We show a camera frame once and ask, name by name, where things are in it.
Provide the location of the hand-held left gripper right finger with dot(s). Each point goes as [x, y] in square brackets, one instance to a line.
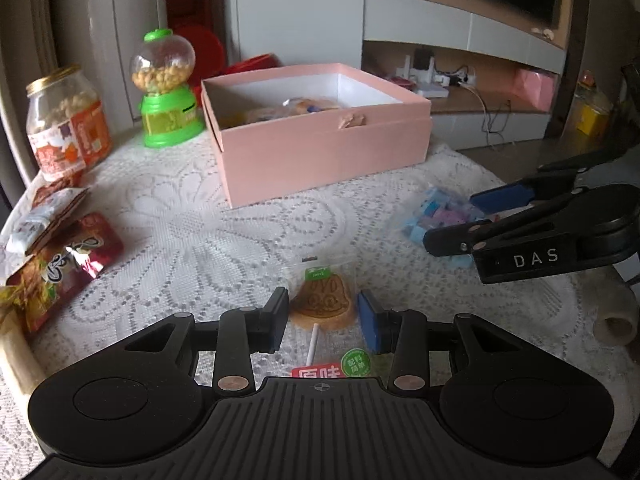
[369, 321]

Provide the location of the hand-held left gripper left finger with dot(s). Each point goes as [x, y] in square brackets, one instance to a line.
[275, 321]

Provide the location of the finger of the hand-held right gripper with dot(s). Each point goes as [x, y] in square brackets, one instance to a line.
[450, 242]
[500, 196]

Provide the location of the bag of blue candies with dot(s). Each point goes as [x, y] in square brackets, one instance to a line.
[430, 215]

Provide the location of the cookie lollipop packet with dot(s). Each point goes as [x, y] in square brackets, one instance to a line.
[320, 295]

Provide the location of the pink cardboard box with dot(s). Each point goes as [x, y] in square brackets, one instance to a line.
[325, 152]

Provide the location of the beige tube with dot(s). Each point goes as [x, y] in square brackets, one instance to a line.
[17, 360]
[617, 320]

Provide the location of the small pink box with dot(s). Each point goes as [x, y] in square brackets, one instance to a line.
[535, 87]

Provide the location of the yellow container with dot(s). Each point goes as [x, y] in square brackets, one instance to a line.
[592, 117]

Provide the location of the white power strip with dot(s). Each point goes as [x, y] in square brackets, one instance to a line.
[457, 80]

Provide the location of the white router box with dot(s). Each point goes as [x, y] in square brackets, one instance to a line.
[431, 90]

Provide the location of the white lace tablecloth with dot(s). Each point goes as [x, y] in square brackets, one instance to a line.
[175, 230]

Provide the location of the white wooden television cabinet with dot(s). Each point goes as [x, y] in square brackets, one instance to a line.
[450, 27]

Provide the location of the wrapped bread packet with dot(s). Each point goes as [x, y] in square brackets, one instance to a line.
[305, 105]

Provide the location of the shiny red snack packet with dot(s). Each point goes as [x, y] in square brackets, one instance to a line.
[75, 265]

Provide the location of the green candy dispenser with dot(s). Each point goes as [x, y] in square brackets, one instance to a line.
[167, 110]

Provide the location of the orange green snack packet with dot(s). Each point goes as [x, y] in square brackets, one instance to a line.
[15, 285]

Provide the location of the red round bucket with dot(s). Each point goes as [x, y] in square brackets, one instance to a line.
[210, 55]

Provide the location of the glass jar orange label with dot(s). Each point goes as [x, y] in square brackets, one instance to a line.
[65, 130]

